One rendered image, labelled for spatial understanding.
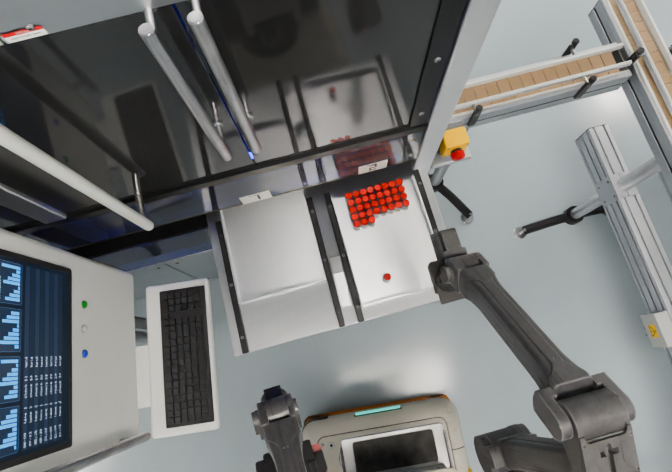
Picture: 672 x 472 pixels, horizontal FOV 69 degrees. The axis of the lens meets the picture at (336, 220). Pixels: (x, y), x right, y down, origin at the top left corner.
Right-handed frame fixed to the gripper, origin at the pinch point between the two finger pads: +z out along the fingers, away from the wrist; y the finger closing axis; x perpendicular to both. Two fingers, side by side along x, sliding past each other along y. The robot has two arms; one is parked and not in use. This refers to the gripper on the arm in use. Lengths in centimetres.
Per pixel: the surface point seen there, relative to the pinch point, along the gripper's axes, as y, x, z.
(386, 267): 10.4, 10.1, 20.0
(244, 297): 13, 53, 20
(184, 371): -3, 76, 25
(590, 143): 41, -84, 57
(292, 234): 27.6, 34.7, 19.9
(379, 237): 19.7, 9.6, 20.0
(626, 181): 21, -85, 48
